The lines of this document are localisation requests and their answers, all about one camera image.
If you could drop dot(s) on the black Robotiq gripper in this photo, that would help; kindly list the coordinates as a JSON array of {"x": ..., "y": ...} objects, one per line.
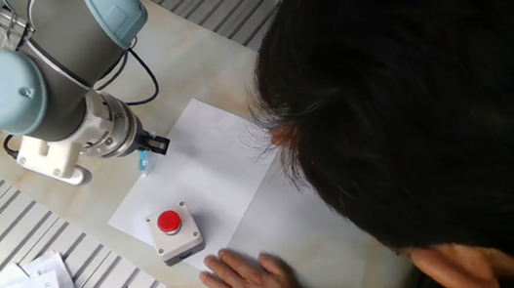
[{"x": 142, "y": 141}]

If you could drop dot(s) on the blue correction tape dispenser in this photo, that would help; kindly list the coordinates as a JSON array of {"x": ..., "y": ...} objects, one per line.
[{"x": 145, "y": 162}]

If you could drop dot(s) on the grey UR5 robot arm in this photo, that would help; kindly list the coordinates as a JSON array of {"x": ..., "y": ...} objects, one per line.
[{"x": 63, "y": 49}]

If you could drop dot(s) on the person left hand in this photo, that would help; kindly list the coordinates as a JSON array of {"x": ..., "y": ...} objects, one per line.
[{"x": 245, "y": 285}]

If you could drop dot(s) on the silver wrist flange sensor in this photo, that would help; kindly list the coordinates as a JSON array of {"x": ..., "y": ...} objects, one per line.
[{"x": 112, "y": 127}]

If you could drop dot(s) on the grey box red push button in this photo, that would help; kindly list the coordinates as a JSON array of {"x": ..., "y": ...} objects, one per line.
[{"x": 176, "y": 242}]

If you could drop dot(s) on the person head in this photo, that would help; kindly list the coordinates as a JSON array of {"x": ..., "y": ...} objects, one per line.
[{"x": 428, "y": 93}]

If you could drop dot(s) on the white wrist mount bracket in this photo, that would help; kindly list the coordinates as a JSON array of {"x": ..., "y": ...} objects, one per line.
[{"x": 50, "y": 159}]

